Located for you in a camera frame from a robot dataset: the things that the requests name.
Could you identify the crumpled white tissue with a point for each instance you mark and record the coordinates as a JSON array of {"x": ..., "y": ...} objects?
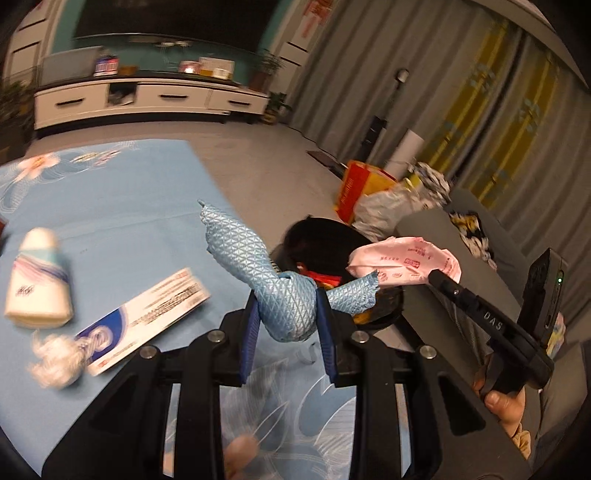
[{"x": 61, "y": 360}]

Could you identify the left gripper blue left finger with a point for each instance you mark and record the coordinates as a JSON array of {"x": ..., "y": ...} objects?
[{"x": 249, "y": 333}]

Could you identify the black trash bin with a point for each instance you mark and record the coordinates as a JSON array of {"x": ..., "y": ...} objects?
[{"x": 320, "y": 248}]

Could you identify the white plastic bag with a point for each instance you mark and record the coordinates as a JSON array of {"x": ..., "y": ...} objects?
[{"x": 377, "y": 215}]

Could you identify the pink plastic wrapper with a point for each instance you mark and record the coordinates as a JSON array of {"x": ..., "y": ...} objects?
[{"x": 402, "y": 261}]

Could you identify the grey curtain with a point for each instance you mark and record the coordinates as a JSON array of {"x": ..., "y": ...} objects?
[{"x": 350, "y": 75}]

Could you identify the grey box on cabinet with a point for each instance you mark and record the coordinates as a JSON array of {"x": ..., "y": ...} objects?
[{"x": 68, "y": 65}]

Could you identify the large plant left side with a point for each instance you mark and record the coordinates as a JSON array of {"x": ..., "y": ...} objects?
[{"x": 17, "y": 120}]

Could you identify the person's right hand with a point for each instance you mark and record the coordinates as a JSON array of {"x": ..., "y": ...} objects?
[{"x": 509, "y": 410}]

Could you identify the potted plant by cabinet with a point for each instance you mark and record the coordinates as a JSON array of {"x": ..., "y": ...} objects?
[{"x": 263, "y": 71}]

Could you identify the yellow patterned curtain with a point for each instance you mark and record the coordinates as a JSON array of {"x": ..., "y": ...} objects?
[{"x": 491, "y": 126}]

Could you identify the light blue floral tablecloth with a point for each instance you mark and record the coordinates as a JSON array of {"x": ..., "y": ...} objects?
[{"x": 127, "y": 216}]

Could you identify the red yellow shopping bag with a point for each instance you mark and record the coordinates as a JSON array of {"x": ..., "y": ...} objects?
[{"x": 359, "y": 179}]

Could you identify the white paper roll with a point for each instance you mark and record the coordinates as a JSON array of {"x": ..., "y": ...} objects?
[{"x": 405, "y": 155}]

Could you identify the red chinese knot decoration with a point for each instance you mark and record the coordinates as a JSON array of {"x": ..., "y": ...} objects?
[{"x": 314, "y": 15}]

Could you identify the white bottle blue label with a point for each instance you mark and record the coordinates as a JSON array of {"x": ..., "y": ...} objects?
[{"x": 38, "y": 294}]

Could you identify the small potted plant floor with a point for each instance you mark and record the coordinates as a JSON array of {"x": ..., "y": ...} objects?
[{"x": 275, "y": 105}]

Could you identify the black floor stand lamp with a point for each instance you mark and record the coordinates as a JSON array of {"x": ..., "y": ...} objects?
[{"x": 380, "y": 121}]

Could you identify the blue textured cloth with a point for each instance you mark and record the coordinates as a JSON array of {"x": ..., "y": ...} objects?
[{"x": 287, "y": 300}]

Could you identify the white blue toothpaste box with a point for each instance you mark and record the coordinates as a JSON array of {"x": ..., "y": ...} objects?
[{"x": 122, "y": 331}]

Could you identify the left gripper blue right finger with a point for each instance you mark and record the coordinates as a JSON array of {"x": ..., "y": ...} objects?
[{"x": 324, "y": 327}]

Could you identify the black television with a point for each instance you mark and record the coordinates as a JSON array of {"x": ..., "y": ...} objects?
[{"x": 238, "y": 24}]

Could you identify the black white patterned cloth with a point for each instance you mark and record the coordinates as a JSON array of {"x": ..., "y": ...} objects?
[{"x": 474, "y": 236}]

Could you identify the white tv cabinet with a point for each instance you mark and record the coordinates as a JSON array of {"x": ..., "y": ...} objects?
[{"x": 141, "y": 96}]

